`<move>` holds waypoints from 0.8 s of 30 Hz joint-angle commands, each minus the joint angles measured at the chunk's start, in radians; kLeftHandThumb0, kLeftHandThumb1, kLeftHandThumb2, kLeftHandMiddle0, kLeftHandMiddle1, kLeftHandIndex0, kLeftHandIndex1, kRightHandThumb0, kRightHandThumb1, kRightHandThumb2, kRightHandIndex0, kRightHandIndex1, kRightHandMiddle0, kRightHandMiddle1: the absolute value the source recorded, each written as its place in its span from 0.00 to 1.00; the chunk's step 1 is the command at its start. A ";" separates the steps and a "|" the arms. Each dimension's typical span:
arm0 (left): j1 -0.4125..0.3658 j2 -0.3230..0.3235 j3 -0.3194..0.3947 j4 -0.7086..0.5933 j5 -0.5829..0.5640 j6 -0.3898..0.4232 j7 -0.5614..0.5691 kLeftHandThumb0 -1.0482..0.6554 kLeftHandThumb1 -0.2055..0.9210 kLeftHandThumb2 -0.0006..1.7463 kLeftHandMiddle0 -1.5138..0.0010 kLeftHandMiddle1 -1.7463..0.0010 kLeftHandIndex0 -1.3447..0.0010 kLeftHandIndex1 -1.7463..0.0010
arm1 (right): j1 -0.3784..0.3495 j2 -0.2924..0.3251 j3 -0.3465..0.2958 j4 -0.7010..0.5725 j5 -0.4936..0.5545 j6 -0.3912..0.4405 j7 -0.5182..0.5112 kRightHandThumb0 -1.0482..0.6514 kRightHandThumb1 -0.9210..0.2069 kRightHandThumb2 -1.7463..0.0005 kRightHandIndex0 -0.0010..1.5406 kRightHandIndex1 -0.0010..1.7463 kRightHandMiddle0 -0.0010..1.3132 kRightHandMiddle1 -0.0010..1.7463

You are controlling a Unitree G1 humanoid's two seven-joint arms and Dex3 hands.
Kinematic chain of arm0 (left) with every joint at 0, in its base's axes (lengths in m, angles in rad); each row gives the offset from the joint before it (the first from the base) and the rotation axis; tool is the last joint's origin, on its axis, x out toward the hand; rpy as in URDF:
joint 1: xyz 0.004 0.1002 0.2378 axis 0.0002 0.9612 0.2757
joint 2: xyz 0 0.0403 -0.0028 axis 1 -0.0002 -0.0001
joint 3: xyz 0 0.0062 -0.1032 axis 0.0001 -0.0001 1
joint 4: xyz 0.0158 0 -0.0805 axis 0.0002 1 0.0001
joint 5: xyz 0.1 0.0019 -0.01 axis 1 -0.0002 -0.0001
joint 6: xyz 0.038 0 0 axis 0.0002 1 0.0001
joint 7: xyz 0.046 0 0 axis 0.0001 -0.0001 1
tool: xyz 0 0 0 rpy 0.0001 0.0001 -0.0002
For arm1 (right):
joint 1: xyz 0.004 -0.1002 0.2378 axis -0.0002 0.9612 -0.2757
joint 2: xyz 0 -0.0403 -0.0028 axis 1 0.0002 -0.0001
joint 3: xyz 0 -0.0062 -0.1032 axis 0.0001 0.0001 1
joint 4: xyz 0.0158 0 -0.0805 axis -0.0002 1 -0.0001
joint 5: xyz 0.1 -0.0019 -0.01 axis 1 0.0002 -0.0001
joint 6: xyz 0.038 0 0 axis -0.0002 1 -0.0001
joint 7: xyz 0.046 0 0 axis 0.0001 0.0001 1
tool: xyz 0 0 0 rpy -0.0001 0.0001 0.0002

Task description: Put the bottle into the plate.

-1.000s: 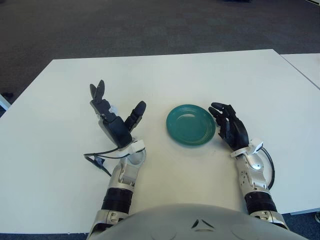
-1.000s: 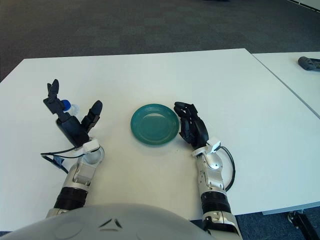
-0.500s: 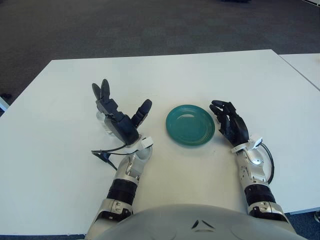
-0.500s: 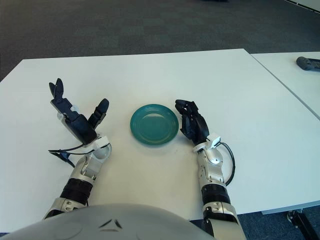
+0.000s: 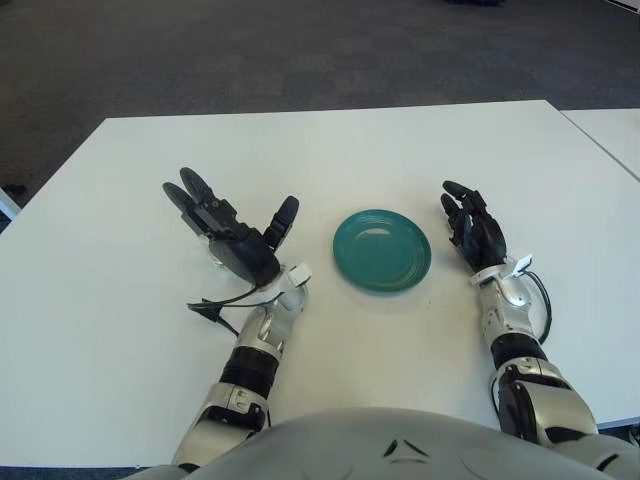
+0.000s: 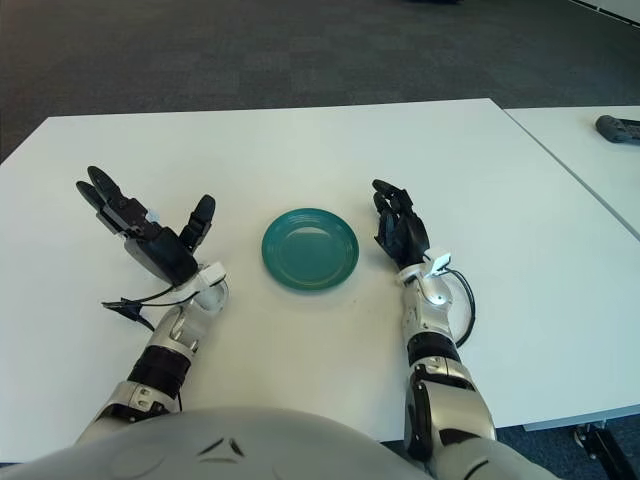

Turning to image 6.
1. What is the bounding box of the black table leg frame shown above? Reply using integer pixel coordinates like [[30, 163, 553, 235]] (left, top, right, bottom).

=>
[[573, 422, 626, 480]]

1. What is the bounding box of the dark grey handheld controller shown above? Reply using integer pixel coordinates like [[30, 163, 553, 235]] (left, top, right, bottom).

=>
[[593, 114, 640, 145]]

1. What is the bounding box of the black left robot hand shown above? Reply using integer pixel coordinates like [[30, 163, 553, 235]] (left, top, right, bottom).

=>
[[75, 165, 217, 286]]

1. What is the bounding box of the teal round plate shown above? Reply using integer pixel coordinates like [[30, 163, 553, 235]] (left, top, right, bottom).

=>
[[261, 206, 360, 295]]

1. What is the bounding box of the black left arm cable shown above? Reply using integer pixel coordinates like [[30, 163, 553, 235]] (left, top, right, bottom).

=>
[[101, 282, 201, 334]]

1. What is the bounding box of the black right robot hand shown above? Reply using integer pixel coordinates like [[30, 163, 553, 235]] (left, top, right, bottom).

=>
[[370, 178, 431, 274]]

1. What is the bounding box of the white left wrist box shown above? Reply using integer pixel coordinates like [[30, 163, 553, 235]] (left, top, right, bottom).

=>
[[199, 264, 229, 287]]

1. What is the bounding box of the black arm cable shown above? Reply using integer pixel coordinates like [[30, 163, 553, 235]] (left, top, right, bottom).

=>
[[447, 269, 476, 347], [101, 282, 201, 334]]

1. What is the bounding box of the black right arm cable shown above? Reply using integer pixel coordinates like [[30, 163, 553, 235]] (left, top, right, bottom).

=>
[[447, 269, 476, 347]]

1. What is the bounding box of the grey robot torso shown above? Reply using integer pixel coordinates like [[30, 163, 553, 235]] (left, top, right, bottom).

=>
[[0, 406, 551, 480]]

